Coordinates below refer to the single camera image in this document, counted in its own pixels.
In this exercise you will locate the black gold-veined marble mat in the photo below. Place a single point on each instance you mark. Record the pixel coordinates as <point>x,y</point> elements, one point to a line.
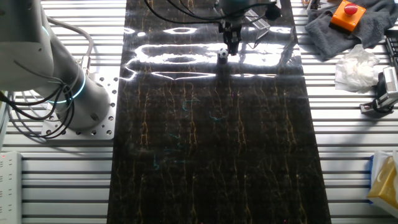
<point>202,140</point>

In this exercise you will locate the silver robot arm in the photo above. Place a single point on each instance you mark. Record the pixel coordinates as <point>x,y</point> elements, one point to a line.
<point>40,62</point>

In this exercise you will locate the yellow tissue pack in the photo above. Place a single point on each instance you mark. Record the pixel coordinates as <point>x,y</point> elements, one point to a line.
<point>385,183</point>

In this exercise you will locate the white blue tissue pack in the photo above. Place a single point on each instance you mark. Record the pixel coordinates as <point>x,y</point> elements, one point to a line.
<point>377,161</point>

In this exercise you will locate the black keyboard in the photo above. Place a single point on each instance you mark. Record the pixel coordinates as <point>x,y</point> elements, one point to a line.
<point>393,46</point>

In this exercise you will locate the small soccer ball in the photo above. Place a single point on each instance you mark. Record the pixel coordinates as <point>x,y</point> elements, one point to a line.
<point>222,53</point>

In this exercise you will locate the orange tube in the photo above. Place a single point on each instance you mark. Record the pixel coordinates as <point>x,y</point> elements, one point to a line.
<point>306,2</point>

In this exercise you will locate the grey towel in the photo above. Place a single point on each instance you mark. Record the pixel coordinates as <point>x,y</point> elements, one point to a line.
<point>373,31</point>

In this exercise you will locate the crumpled white tissue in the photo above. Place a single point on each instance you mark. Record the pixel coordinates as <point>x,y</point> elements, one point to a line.
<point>357,68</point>

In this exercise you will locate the white mesh goal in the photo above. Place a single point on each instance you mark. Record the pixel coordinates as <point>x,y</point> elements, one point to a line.
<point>258,23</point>

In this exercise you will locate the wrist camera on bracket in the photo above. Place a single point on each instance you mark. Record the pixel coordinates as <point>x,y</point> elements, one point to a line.
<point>273,12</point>

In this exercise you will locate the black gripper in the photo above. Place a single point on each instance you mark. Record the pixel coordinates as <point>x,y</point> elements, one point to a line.
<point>230,28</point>

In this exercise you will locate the white power strip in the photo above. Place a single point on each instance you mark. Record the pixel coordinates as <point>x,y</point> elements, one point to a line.
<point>11,186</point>

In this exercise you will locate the orange emergency stop button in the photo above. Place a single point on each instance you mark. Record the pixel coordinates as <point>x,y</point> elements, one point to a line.
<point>346,17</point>

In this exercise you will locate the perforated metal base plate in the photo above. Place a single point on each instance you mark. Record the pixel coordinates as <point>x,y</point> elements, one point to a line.
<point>105,93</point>

